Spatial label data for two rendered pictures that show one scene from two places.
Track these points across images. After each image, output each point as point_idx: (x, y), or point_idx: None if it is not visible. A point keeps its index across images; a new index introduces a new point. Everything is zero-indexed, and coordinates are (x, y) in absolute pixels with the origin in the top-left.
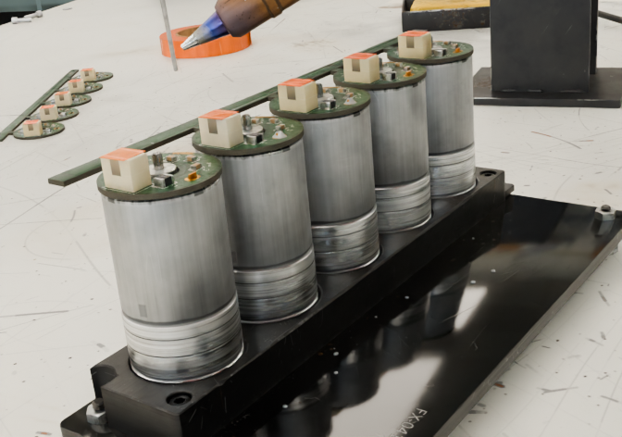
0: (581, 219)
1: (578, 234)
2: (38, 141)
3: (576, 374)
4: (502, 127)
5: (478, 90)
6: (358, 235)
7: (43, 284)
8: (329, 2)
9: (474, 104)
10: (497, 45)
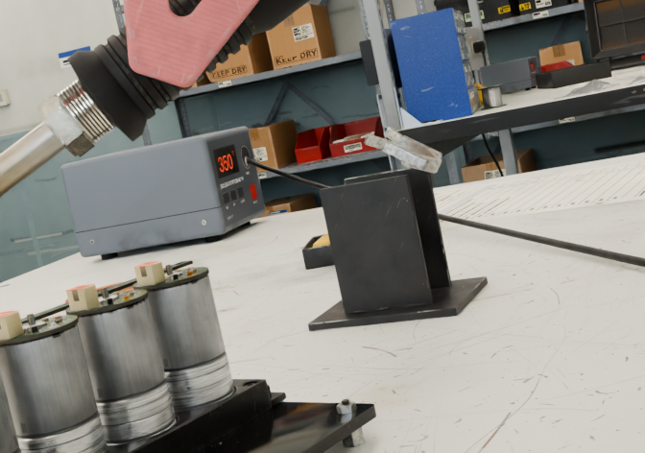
0: (324, 416)
1: (313, 428)
2: None
3: None
4: (338, 345)
5: (334, 314)
6: (74, 443)
7: None
8: (256, 249)
9: (326, 328)
10: (342, 270)
